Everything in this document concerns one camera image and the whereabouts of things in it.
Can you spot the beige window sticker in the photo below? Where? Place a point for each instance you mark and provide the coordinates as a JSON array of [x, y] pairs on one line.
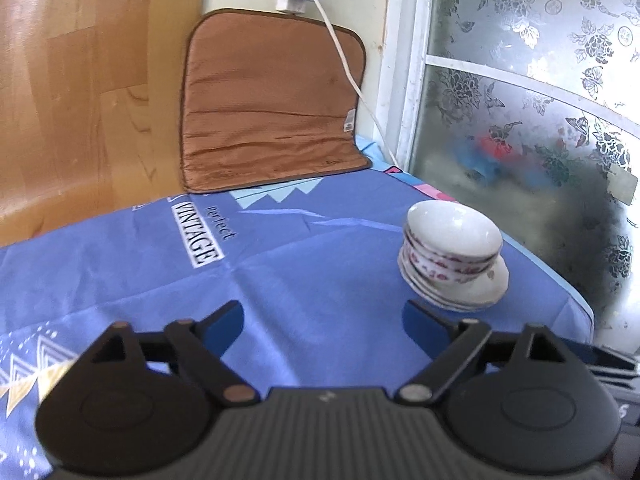
[[625, 185]]

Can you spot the wooden headboard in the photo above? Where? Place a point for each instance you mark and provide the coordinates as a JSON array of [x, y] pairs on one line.
[[75, 85]]

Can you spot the brown cushion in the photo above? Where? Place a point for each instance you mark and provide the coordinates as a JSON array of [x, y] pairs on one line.
[[260, 110]]

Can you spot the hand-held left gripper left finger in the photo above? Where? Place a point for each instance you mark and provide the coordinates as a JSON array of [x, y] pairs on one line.
[[225, 325]]

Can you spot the frosted floral glass window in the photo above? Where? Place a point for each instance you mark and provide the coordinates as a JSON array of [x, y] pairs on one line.
[[525, 60]]

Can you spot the blue printed bedsheet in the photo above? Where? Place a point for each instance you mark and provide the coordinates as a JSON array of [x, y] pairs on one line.
[[300, 270]]

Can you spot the white floral bowl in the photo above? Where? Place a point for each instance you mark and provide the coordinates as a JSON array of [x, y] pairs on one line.
[[450, 227], [440, 272]]

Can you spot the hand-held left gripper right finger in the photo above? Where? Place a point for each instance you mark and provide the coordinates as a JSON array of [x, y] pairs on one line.
[[422, 327]]

